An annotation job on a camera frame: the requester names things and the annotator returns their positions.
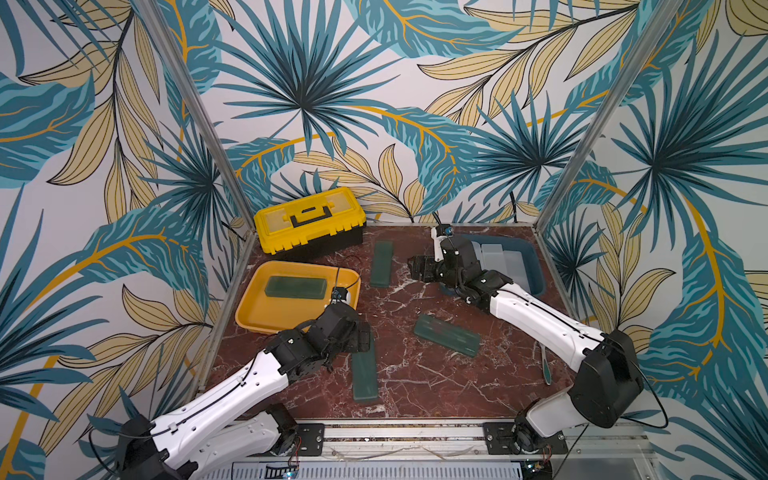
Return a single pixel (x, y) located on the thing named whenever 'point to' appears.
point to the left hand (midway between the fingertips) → (352, 333)
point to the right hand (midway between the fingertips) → (422, 259)
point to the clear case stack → (515, 268)
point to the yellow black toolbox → (312, 225)
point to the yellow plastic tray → (276, 297)
